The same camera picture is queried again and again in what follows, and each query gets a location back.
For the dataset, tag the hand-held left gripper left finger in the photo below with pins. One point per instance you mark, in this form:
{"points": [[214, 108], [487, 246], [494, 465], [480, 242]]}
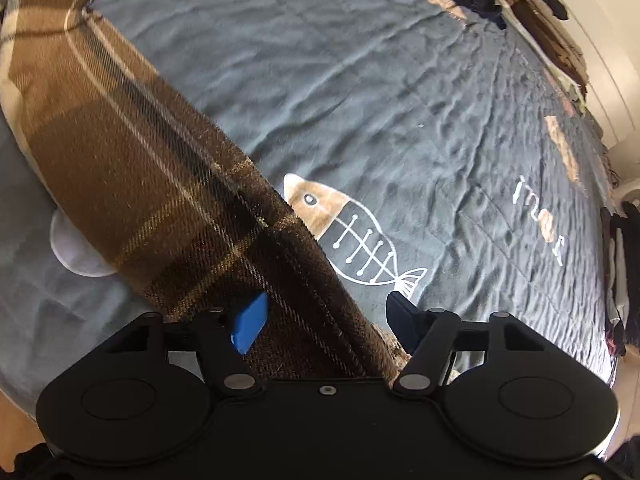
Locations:
{"points": [[250, 322]]}

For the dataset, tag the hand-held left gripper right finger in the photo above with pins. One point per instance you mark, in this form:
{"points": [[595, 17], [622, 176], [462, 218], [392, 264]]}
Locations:
{"points": [[402, 320]]}

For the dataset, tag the brown plaid scarf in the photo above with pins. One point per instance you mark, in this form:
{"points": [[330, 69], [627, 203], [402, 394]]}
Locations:
{"points": [[150, 185]]}

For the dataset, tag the stack of folded black clothes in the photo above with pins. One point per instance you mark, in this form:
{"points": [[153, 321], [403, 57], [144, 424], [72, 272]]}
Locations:
{"points": [[620, 270]]}

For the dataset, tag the stack of folded brown clothes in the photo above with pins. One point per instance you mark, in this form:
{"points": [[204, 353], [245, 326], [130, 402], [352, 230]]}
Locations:
{"points": [[550, 35]]}

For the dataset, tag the blue-grey printed quilt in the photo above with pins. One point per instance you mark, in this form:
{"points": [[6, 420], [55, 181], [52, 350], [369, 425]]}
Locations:
{"points": [[375, 85]]}

